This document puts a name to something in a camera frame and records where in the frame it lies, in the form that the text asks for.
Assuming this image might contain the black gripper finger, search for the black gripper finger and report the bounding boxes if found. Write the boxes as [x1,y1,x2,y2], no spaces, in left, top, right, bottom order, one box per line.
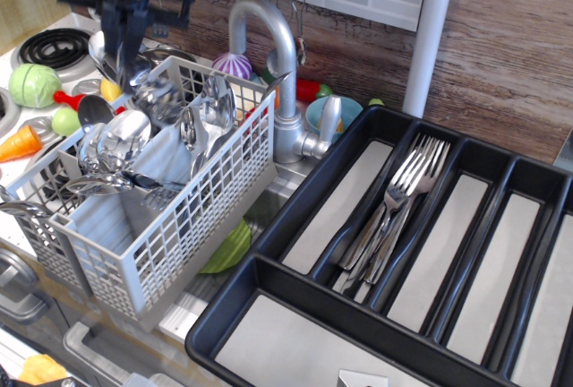
[124,10,149,70]
[101,8,127,69]

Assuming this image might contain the silver fork from basket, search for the silver fork from basket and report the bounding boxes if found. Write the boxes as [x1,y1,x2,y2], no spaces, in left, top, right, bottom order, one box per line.
[116,47,183,132]

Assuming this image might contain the fork lying in basket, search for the fork lying in basket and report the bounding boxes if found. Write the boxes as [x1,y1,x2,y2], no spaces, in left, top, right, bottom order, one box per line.
[64,171,185,211]

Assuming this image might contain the grey plastic cutlery basket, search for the grey plastic cutlery basket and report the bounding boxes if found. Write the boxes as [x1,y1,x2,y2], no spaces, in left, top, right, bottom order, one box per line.
[7,77,277,331]

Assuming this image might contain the silver forks in tray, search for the silver forks in tray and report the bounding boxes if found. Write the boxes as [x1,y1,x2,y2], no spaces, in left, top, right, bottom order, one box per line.
[332,134,450,294]

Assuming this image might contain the black cutlery tray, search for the black cutlery tray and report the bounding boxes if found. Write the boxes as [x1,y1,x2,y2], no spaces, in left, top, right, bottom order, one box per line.
[184,106,572,386]

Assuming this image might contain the hanging toy spatula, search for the hanging toy spatula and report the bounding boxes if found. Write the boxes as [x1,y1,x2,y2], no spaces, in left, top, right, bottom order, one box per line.
[150,23,169,39]

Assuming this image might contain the silver ladle at back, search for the silver ladle at back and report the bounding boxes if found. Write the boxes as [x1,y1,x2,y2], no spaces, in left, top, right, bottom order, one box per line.
[89,30,151,91]

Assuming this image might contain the black coil stove burner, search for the black coil stove burner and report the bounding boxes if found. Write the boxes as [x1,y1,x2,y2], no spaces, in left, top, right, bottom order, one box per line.
[16,28,90,70]

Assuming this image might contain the yellow toy lemon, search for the yellow toy lemon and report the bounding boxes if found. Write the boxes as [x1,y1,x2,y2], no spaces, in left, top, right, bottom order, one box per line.
[99,78,123,102]

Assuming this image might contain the dark round spoon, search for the dark round spoon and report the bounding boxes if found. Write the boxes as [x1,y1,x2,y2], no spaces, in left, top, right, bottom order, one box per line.
[77,95,115,133]

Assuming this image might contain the green toy cabbage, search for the green toy cabbage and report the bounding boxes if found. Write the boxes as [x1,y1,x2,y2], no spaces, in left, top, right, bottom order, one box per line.
[8,64,62,108]

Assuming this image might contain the green toy apple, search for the green toy apple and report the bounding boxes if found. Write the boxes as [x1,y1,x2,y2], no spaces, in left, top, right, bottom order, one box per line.
[51,107,81,137]

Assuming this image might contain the purple toy onion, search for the purple toy onion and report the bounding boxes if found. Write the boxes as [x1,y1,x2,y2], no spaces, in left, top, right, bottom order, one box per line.
[212,52,252,80]

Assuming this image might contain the large silver spoon bowl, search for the large silver spoon bowl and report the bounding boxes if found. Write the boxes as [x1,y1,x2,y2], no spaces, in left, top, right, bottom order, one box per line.
[78,109,151,175]

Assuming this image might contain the silver spoon pair upright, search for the silver spoon pair upright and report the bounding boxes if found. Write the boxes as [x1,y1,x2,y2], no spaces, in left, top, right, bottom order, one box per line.
[179,75,236,178]

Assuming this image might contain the orange toy carrot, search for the orange toy carrot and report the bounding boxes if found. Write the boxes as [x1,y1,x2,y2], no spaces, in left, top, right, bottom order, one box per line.
[1,125,43,162]

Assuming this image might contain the red toy pepper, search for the red toy pepper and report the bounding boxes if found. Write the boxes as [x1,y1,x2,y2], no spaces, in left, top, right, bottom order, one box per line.
[295,79,332,103]

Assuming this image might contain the silver toy faucet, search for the silver toy faucet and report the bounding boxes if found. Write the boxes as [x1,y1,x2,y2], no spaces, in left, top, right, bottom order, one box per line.
[228,0,342,164]

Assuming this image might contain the blue toy cup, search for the blue toy cup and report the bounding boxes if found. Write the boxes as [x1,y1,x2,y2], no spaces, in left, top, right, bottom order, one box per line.
[305,97,363,136]

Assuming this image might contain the green toy lettuce leaf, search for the green toy lettuce leaf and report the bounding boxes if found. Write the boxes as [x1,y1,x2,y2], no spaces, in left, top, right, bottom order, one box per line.
[200,219,252,274]

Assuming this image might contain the yellow toy bottom left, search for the yellow toy bottom left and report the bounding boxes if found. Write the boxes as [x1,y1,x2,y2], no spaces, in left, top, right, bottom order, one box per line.
[17,355,68,386]

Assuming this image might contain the red toy handle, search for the red toy handle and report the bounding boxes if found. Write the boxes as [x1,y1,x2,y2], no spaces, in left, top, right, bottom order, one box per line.
[53,90,85,111]

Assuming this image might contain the white metal shelf post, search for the white metal shelf post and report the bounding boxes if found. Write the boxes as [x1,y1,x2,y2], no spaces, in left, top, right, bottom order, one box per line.
[402,0,450,118]

